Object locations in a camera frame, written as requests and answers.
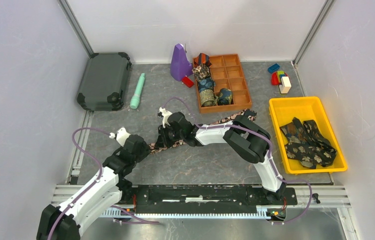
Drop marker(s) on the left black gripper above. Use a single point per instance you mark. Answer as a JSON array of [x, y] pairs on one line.
[[144, 151]]

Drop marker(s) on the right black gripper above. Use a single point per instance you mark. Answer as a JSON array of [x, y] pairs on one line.
[[162, 134]]

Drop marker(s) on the black pink rose tie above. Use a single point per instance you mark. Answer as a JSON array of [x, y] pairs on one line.
[[227, 119]]

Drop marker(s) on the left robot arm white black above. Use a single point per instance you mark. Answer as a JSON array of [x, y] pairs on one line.
[[70, 219]]

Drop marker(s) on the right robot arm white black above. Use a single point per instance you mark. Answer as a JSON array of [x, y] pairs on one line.
[[250, 141]]

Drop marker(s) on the dark paisley ties in bin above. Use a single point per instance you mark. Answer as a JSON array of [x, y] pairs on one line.
[[306, 144]]

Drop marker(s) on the rolled olive patterned tie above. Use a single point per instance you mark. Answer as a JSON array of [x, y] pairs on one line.
[[207, 98]]

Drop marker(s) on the mint green flashlight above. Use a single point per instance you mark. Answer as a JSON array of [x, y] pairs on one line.
[[136, 98]]

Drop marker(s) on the small red block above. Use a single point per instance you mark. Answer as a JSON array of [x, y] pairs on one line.
[[187, 82]]

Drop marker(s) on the rolled blue patterned tie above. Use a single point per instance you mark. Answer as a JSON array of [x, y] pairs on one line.
[[205, 84]]

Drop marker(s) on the rolled navy gold tie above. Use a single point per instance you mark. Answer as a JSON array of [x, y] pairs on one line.
[[224, 97]]

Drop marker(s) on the rolled brown floral tie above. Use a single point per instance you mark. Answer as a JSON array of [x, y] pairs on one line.
[[201, 72]]

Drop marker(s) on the purple metronome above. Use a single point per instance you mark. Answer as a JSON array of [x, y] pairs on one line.
[[180, 66]]

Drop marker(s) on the dark green suitcase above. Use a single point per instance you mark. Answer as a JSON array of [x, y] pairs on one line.
[[104, 81]]

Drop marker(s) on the rolled orange black tie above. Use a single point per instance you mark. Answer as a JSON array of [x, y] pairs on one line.
[[202, 59]]

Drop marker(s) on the orange compartment tray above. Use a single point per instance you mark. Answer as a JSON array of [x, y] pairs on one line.
[[227, 72]]

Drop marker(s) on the yellow plastic bin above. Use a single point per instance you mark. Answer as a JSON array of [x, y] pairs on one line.
[[283, 110]]

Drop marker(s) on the blue toy brick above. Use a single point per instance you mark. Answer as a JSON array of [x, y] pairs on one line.
[[273, 68]]

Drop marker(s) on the colourful toy block stack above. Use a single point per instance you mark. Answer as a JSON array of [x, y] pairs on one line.
[[282, 80]]

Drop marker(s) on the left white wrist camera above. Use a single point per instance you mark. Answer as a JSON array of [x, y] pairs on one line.
[[120, 136]]

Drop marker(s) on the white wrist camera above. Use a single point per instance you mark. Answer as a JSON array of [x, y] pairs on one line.
[[120, 136], [164, 114]]

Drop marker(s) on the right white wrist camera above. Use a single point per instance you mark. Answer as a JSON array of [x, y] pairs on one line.
[[164, 114]]

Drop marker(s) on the aluminium rail frame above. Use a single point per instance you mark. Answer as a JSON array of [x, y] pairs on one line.
[[316, 197]]

